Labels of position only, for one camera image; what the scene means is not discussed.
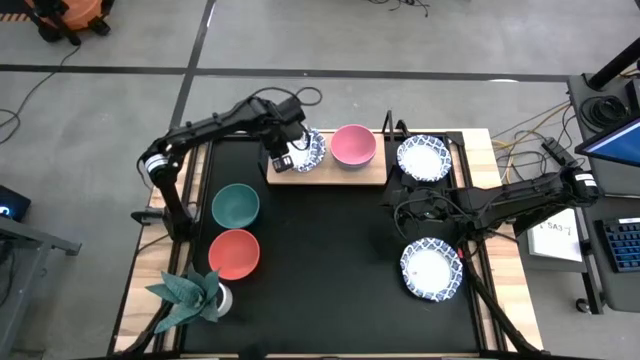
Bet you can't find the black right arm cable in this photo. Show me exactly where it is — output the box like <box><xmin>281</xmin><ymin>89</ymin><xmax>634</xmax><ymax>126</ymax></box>
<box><xmin>392</xmin><ymin>192</ymin><xmax>474</xmax><ymax>241</ymax></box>

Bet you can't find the floor cable bundle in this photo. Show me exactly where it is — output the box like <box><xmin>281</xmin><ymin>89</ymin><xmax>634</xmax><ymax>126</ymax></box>
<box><xmin>492</xmin><ymin>102</ymin><xmax>571</xmax><ymax>186</ymax></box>

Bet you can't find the grey metal cart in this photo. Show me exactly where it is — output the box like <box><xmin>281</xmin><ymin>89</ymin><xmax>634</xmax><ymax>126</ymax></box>
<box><xmin>0</xmin><ymin>214</ymin><xmax>84</xmax><ymax>354</ymax></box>

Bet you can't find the black floor cable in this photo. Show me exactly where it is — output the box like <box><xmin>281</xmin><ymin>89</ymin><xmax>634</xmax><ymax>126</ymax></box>
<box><xmin>0</xmin><ymin>43</ymin><xmax>82</xmax><ymax>147</ymax></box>

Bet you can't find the blue patterned paper bowl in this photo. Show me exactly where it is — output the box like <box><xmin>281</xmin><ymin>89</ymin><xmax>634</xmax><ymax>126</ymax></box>
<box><xmin>287</xmin><ymin>128</ymin><xmax>327</xmax><ymax>174</ymax></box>
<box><xmin>396</xmin><ymin>133</ymin><xmax>453</xmax><ymax>183</ymax></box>

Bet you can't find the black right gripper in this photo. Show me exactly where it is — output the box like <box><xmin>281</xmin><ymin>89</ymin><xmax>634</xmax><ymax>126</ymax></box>
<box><xmin>382</xmin><ymin>167</ymin><xmax>456</xmax><ymax>229</ymax></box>

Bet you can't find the pink bowl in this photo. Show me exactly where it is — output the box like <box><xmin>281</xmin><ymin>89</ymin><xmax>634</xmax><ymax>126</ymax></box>
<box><xmin>329</xmin><ymin>123</ymin><xmax>378</xmax><ymax>169</ymax></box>

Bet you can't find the black cable bundle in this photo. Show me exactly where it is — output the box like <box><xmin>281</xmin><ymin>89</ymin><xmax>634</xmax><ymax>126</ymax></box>
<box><xmin>367</xmin><ymin>0</ymin><xmax>431</xmax><ymax>19</ymax></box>

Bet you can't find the coiled black cable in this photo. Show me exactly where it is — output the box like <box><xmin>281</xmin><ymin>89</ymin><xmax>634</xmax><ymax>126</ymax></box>
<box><xmin>581</xmin><ymin>93</ymin><xmax>632</xmax><ymax>130</ymax></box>

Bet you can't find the orange shop vacuum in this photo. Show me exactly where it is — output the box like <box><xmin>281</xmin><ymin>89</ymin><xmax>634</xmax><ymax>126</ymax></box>
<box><xmin>24</xmin><ymin>0</ymin><xmax>115</xmax><ymax>47</ymax></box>

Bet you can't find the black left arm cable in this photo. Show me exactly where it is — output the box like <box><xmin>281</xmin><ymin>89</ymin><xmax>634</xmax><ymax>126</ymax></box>
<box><xmin>249</xmin><ymin>85</ymin><xmax>324</xmax><ymax>109</ymax></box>

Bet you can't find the black table mat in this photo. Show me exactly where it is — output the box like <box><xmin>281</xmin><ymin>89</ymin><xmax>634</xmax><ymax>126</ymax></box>
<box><xmin>182</xmin><ymin>134</ymin><xmax>484</xmax><ymax>355</ymax></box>

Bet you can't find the black keyboard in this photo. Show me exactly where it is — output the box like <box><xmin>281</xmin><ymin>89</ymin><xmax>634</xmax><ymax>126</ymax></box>
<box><xmin>601</xmin><ymin>217</ymin><xmax>640</xmax><ymax>274</ymax></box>

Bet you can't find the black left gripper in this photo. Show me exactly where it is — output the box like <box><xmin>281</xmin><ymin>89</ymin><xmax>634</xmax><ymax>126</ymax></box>
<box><xmin>259</xmin><ymin>117</ymin><xmax>309</xmax><ymax>174</ymax></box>

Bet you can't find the teal bowl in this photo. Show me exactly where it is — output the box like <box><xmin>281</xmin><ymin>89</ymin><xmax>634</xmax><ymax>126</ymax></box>
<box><xmin>211</xmin><ymin>183</ymin><xmax>261</xmax><ymax>230</ymax></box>

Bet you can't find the grey desk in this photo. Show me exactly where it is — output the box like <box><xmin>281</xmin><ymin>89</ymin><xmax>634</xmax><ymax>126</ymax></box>
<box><xmin>567</xmin><ymin>72</ymin><xmax>640</xmax><ymax>315</ymax></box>

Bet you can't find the orange bowl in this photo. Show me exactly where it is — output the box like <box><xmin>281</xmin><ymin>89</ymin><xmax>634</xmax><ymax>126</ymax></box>
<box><xmin>207</xmin><ymin>228</ymin><xmax>261</xmax><ymax>281</ymax></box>

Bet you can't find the blue patterned plate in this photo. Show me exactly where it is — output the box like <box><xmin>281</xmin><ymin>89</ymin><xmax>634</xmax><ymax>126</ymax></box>
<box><xmin>399</xmin><ymin>236</ymin><xmax>464</xmax><ymax>303</ymax></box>

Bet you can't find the black device with blue light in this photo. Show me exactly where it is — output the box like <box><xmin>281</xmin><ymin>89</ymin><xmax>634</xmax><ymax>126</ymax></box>
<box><xmin>0</xmin><ymin>184</ymin><xmax>32</xmax><ymax>224</ymax></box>

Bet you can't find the black pole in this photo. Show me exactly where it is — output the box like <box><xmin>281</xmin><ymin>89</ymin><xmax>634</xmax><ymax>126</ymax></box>
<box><xmin>587</xmin><ymin>35</ymin><xmax>640</xmax><ymax>92</ymax></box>

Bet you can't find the black power strip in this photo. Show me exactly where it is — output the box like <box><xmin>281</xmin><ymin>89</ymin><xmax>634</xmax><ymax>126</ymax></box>
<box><xmin>541</xmin><ymin>137</ymin><xmax>581</xmax><ymax>169</ymax></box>

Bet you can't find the white paper sheet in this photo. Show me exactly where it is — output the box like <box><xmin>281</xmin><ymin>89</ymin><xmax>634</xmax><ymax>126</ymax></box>
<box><xmin>526</xmin><ymin>219</ymin><xmax>585</xmax><ymax>264</ymax></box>

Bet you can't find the green plant in white pot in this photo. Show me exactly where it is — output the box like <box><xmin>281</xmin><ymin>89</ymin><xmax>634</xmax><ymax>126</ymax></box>
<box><xmin>144</xmin><ymin>264</ymin><xmax>235</xmax><ymax>335</ymax></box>

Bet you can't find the computer monitor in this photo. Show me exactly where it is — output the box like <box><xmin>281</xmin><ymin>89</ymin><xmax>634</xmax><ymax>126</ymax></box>
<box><xmin>574</xmin><ymin>115</ymin><xmax>640</xmax><ymax>169</ymax></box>

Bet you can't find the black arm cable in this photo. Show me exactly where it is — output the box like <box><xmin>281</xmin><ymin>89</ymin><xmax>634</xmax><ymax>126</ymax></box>
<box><xmin>392</xmin><ymin>192</ymin><xmax>474</xmax><ymax>241</ymax></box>
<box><xmin>249</xmin><ymin>85</ymin><xmax>324</xmax><ymax>109</ymax></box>

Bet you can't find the wooden cutting board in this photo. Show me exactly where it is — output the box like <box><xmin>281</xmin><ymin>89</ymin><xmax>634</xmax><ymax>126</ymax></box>
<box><xmin>257</xmin><ymin>109</ymin><xmax>401</xmax><ymax>187</ymax></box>

